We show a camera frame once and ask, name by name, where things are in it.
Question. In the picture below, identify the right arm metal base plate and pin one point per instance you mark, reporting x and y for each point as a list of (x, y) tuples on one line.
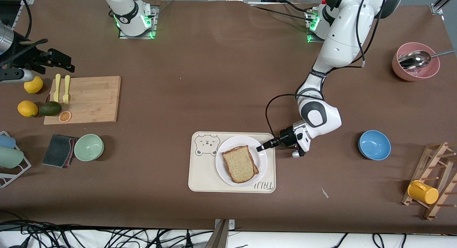
[(125, 36)]

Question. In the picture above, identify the pale green bowl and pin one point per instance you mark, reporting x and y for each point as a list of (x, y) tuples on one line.
[(89, 147)]

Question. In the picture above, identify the brown bread slice under egg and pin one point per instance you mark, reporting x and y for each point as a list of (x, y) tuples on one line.
[(256, 168)]

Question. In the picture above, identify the yellow plastic knife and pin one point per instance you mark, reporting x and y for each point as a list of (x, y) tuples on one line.
[(57, 87)]

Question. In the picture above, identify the metal serving spoon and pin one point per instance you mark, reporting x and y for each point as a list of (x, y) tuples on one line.
[(414, 59)]

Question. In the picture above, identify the yellow plastic fork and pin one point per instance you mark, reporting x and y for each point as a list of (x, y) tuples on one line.
[(66, 96)]

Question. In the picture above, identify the grey tape scrap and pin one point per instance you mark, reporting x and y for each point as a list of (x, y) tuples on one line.
[(324, 192)]

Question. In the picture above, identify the grey sponge cloth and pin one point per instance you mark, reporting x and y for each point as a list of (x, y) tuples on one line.
[(59, 150)]

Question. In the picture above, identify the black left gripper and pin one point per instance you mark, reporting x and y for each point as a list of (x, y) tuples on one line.
[(285, 137)]

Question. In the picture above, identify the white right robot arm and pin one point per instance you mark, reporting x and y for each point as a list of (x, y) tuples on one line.
[(125, 12)]

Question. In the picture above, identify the green avocado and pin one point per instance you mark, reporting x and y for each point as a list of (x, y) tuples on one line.
[(50, 108)]

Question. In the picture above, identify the white round plate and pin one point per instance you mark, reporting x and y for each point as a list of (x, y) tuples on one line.
[(228, 148)]

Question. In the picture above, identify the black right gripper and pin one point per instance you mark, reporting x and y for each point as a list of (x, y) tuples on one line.
[(29, 58)]

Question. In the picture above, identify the metal table edge bracket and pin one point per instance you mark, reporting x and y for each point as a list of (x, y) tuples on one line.
[(219, 237)]

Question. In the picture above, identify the brown sandwich cover bread slice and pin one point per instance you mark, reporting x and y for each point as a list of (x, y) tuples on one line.
[(238, 164)]

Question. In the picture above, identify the cream tray with bear print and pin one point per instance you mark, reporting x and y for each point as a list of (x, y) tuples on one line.
[(203, 176)]

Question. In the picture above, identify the blue bowl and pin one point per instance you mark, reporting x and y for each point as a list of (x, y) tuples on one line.
[(374, 145)]

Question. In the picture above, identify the pink bowl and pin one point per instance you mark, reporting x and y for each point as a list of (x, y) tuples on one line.
[(398, 71)]

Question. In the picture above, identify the light blue cup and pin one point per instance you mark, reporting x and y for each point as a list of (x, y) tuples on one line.
[(6, 141)]

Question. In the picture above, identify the pale green cup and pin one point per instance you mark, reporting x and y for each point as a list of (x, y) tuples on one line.
[(10, 157)]

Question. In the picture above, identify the yellow lemon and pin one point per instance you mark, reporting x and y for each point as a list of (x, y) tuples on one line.
[(28, 108), (33, 84)]

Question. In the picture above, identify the wooden cutting board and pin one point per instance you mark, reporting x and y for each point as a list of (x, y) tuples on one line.
[(93, 101)]

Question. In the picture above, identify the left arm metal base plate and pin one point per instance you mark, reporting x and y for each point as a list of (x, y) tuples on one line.
[(310, 39)]

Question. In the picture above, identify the yellow plastic mug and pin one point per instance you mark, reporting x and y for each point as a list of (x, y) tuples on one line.
[(423, 192)]

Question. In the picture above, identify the wooden mug drying rack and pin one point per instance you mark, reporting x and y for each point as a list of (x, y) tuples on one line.
[(433, 158)]

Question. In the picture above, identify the orange fruit slice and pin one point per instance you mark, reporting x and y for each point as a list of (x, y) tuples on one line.
[(65, 116)]

